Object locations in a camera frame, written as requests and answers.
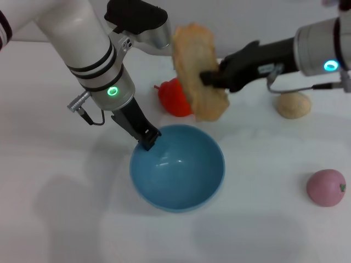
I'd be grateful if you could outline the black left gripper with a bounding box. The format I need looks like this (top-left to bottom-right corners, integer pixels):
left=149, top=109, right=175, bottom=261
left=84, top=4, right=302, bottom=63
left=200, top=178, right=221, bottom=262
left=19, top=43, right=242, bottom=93
left=110, top=97, right=162, bottom=152

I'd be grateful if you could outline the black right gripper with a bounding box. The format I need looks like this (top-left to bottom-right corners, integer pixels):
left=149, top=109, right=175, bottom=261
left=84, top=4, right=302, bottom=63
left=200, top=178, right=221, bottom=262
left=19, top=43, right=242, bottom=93
left=199, top=36, right=300, bottom=93

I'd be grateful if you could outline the long toasted bread loaf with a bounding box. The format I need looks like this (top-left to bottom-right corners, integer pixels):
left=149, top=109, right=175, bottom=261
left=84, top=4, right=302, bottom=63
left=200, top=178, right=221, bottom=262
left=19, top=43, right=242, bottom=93
left=171, top=22, right=230, bottom=123

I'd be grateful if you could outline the blue bowl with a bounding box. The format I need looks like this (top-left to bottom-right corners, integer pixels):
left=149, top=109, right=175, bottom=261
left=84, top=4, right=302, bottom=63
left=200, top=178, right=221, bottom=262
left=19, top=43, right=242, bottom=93
left=129, top=124, right=226, bottom=213

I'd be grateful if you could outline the red toy pear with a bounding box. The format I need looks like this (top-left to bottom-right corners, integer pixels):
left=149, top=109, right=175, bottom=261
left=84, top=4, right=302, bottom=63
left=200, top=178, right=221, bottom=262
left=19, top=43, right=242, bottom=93
left=154, top=77, right=194, bottom=118

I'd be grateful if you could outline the round tan bun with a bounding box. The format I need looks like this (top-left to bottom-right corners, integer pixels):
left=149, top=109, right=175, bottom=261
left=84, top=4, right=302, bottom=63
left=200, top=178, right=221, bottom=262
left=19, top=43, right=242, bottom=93
left=275, top=92, right=313, bottom=120

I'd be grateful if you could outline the pink toy apple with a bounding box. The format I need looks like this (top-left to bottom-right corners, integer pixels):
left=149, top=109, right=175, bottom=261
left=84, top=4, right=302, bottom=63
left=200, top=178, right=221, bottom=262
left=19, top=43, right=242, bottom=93
left=306, top=169, right=347, bottom=208

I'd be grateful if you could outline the right arm cable with plug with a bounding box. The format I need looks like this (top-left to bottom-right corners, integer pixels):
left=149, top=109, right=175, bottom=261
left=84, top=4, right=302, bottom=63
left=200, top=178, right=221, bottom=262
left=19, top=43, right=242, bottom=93
left=267, top=68, right=351, bottom=96

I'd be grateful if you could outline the arm cable with plug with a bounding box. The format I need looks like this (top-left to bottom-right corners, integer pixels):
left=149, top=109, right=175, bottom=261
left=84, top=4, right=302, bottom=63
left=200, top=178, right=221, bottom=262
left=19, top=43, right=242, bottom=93
left=267, top=68, right=351, bottom=96
left=67, top=92, right=106, bottom=127

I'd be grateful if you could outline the left arm cable with plug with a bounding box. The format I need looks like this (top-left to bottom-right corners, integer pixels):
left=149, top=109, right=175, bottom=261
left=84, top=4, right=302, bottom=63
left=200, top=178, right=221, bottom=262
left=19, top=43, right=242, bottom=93
left=67, top=92, right=106, bottom=127

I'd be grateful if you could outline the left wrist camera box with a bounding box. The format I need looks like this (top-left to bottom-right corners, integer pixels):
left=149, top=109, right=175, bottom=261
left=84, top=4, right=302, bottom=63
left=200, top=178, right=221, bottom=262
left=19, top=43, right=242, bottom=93
left=104, top=0, right=172, bottom=57

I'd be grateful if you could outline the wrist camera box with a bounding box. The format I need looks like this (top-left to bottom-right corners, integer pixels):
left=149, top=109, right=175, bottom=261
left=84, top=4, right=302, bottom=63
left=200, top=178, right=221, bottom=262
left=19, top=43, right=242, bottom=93
left=104, top=0, right=172, bottom=57
left=320, top=0, right=351, bottom=12

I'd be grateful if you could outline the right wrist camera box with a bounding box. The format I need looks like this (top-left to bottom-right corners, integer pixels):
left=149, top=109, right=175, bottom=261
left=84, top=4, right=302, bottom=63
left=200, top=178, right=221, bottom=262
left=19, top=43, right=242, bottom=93
left=320, top=0, right=351, bottom=12

